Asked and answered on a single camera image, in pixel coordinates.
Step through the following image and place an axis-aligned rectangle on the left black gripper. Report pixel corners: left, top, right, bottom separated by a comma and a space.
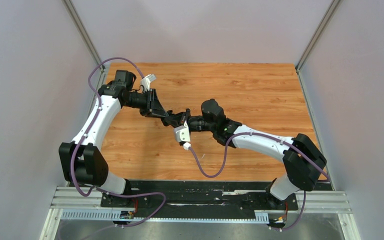
123, 88, 169, 119

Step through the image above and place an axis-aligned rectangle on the black earbud charging case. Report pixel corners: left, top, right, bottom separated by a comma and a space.
161, 109, 175, 127

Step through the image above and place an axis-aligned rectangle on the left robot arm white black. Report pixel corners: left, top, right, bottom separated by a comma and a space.
58, 70, 168, 207

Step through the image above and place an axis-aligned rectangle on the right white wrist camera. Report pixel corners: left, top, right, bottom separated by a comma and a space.
173, 122, 191, 151

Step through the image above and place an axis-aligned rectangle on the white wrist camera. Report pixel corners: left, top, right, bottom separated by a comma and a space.
173, 122, 191, 151
140, 74, 157, 92

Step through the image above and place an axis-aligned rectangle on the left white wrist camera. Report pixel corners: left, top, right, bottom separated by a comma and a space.
140, 74, 157, 92

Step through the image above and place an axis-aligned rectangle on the aluminium frame rail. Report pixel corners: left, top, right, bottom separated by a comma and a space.
40, 181, 361, 240

